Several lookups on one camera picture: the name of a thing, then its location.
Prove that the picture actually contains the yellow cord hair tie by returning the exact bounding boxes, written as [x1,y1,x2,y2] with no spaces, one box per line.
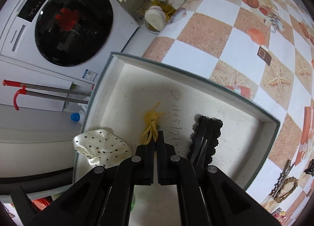
[139,102,167,146]

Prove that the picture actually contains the small black claw clip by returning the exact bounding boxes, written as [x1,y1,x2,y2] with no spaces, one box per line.
[304,159,314,176]

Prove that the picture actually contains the grey white jewelry box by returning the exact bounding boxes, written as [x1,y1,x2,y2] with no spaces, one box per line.
[82,53,280,190]

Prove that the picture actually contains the cream polka dot scrunchie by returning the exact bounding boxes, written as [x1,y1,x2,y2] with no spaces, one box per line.
[73,129,132,168]

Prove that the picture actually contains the black scalloped snap hair clip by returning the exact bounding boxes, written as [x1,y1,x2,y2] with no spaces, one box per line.
[187,115,223,168]

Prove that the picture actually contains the blue capped bottle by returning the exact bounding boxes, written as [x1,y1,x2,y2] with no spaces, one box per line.
[70,110,86,125]

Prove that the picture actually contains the white fluffy slippers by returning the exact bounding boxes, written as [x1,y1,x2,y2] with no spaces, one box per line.
[144,0,187,31]

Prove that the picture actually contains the white washing machine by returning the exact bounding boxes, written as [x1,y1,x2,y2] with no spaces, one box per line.
[1,0,138,84]

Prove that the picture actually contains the checkered printed tablecloth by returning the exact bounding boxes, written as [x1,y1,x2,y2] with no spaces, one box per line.
[144,0,313,225]

